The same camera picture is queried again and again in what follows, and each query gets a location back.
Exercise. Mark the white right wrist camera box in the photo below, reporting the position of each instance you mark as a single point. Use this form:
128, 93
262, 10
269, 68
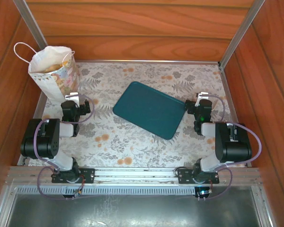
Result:
202, 95

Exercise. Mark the teal plastic tray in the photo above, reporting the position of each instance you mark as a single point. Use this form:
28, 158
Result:
146, 108

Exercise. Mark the floral table mat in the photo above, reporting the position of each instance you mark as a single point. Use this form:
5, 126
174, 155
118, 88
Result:
132, 151

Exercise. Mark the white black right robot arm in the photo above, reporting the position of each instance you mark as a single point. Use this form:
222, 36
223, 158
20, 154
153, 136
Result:
234, 144

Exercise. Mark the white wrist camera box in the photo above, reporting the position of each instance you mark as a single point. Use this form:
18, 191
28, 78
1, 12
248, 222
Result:
202, 95
72, 95

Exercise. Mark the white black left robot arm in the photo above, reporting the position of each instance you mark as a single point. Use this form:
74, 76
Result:
41, 142

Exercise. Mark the grey metal panel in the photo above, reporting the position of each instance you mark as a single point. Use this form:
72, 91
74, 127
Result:
132, 212

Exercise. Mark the aluminium frame post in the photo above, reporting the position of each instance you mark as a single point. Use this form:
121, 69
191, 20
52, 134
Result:
245, 24
30, 21

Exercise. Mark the aluminium mounting rail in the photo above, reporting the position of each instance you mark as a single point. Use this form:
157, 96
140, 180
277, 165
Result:
135, 173

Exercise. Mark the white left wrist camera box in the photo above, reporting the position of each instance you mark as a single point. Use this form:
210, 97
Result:
72, 95

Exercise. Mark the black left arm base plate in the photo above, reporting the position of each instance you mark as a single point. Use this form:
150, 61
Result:
87, 175

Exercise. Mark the animal print paper bag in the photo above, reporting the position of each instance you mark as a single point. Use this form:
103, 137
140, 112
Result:
61, 80

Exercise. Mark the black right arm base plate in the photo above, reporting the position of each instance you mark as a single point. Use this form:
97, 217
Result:
184, 176

